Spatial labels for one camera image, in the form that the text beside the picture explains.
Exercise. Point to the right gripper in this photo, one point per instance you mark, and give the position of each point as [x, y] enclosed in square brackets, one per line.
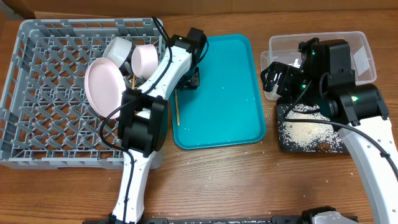
[274, 76]

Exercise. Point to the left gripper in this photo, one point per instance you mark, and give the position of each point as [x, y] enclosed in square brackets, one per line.
[194, 83]

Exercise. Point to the small pink bowl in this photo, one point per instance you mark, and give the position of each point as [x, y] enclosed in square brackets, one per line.
[144, 61]

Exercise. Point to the pile of white rice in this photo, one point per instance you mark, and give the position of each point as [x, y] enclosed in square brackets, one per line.
[304, 130]

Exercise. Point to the grey bowl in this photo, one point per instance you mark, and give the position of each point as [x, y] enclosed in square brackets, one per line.
[118, 51]

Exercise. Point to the brown food scrap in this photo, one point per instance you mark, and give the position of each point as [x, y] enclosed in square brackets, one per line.
[323, 147]

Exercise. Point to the large pink plate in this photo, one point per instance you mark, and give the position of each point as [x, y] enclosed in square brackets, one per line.
[104, 86]

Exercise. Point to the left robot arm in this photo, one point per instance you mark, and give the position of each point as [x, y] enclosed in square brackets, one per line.
[143, 120]

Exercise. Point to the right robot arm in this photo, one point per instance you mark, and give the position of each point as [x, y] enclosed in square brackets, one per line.
[357, 112]

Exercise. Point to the teal serving tray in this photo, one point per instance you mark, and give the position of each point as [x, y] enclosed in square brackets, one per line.
[226, 108]

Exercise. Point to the black tray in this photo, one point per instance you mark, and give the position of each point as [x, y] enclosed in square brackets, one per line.
[281, 143]

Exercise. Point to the clear plastic bin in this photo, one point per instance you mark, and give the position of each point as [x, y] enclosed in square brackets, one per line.
[361, 56]

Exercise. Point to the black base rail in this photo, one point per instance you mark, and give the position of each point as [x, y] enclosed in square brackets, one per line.
[275, 219]

